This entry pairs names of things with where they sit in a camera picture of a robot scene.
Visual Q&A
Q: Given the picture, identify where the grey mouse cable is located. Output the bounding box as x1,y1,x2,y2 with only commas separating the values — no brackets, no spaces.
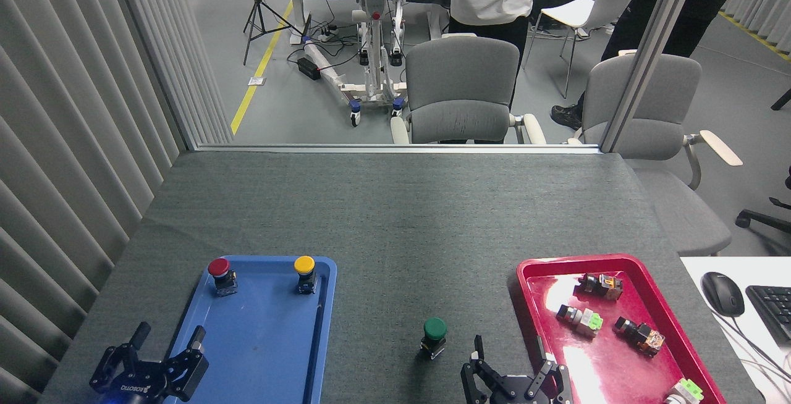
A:
719,315,791,386

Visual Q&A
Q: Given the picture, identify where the silver rail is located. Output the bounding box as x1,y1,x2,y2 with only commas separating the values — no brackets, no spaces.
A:
195,143,601,155

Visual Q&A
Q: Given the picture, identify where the black chair base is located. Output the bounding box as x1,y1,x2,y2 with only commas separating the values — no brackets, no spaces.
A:
735,166,791,235

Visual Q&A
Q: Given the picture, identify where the white stand on wheels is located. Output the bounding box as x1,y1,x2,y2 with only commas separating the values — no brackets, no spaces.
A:
302,0,416,128

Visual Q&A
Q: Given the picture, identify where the black keyboard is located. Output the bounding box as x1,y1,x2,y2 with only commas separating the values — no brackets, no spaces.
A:
746,285,791,346

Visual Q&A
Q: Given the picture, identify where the black computer mouse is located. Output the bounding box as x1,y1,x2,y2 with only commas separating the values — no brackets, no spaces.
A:
701,272,745,318

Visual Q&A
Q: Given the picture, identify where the white green switch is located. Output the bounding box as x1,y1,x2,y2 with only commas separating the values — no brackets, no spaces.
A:
664,378,704,404
556,305,604,338

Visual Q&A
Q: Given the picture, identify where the white chair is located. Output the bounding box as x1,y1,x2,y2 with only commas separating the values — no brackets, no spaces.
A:
524,0,645,99

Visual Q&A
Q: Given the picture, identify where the red push button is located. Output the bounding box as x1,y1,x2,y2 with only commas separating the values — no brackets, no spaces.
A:
207,258,239,297

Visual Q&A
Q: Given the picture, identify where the blue plastic tray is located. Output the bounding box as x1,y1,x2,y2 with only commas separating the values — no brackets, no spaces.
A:
162,255,338,404

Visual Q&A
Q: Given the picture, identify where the grey office chair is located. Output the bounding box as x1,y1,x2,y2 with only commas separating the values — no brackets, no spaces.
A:
567,50,742,256
391,33,548,145

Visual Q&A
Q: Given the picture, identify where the yellow push button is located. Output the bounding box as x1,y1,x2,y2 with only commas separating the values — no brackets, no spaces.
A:
293,256,318,295

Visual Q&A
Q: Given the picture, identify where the green push button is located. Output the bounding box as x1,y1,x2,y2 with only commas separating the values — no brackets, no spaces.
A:
420,318,447,360

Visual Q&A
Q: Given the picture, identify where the silver post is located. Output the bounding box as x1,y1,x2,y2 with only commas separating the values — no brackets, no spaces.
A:
599,0,705,153

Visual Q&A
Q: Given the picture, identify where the black orange switch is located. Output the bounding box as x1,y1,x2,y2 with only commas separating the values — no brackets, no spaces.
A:
578,273,624,301
614,317,666,356

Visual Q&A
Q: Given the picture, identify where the red plastic tray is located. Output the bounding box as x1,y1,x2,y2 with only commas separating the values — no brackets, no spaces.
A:
516,254,727,404

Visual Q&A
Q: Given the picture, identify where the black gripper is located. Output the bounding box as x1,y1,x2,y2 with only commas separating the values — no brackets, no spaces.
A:
90,322,209,404
461,335,572,404

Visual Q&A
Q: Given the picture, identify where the white desk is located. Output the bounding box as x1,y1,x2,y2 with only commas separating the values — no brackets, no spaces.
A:
680,257,791,404

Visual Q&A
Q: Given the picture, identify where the black tripod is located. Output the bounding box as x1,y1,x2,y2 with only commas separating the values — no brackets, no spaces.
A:
243,0,298,66

